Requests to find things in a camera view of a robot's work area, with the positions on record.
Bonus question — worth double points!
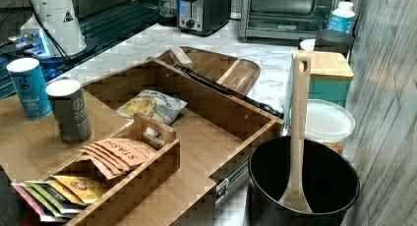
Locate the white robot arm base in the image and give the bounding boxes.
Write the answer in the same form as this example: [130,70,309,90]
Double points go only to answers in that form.
[21,0,95,60]

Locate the wooden tray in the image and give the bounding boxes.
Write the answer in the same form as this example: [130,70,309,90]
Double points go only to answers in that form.
[156,45,262,96]

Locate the chip snack bag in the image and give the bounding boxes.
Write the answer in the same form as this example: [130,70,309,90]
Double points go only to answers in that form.
[116,89,187,125]

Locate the wooden block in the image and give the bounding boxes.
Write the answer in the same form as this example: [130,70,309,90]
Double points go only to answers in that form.
[170,46,193,69]

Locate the silver black toaster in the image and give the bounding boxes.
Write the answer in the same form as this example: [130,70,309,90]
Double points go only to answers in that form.
[176,0,230,36]

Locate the orange Stash tea packets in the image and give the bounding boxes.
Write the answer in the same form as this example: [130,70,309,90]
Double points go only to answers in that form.
[78,139,156,180]

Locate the plastic container white lid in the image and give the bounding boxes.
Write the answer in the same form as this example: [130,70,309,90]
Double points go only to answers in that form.
[305,99,355,153]

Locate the toaster oven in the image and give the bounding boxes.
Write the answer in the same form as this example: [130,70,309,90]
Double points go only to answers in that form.
[239,0,360,40]

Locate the wooden tea organizer box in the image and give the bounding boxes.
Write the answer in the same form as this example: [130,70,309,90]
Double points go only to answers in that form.
[42,113,180,226]

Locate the teal box wooden lid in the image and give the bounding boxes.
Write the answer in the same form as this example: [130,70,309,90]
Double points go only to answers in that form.
[291,50,354,106]

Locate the wooden spatula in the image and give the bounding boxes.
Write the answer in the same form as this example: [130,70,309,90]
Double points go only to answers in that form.
[279,51,312,213]

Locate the dark grey cup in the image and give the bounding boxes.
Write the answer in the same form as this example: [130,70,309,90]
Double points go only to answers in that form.
[314,29,354,57]

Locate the black pot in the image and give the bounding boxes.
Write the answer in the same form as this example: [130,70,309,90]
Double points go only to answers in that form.
[244,137,360,226]

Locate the grey pepper canister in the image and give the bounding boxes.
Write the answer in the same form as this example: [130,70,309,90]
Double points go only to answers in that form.
[45,79,91,145]

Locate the yellow tea packet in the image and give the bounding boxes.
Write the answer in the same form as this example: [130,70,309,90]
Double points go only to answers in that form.
[46,176,109,205]

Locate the blue white bottle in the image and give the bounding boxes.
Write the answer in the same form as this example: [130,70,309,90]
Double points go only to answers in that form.
[328,1,356,33]

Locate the blue salt canister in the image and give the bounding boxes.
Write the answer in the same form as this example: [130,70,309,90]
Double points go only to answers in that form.
[7,58,52,119]

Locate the green tea packet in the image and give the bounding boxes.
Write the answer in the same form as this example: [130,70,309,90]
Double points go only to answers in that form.
[24,182,85,218]

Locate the pink tea packet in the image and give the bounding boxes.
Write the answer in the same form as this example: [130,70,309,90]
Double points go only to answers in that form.
[12,184,66,222]

